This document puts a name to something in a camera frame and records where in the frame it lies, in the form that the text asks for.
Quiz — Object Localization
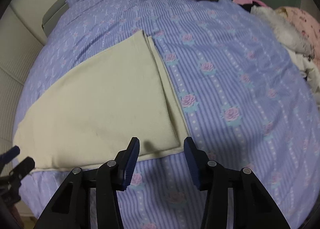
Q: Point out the magenta pink garment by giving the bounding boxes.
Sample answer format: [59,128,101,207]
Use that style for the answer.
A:
[233,0,268,12]

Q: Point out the pink patterned garment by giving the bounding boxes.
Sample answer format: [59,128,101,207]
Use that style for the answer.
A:
[276,6,319,57]

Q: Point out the cream white pants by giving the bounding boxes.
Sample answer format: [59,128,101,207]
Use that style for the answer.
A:
[14,30,189,170]

